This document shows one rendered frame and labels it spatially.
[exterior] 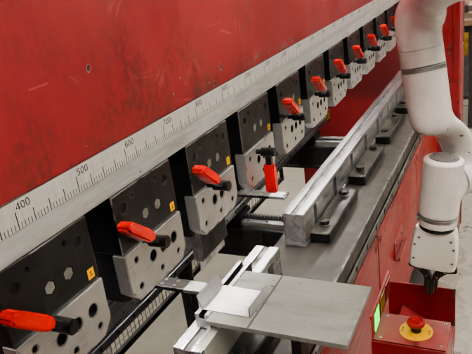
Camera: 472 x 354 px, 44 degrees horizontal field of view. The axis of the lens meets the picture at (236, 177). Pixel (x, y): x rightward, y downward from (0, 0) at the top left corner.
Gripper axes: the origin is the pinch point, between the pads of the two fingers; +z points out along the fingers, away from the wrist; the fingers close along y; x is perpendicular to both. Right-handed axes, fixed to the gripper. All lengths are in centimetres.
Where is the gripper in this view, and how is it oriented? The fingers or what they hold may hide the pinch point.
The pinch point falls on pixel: (430, 283)
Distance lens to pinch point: 144.1
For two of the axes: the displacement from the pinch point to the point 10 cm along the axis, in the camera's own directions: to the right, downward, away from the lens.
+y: 9.1, 1.3, -4.0
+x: 4.2, -3.8, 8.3
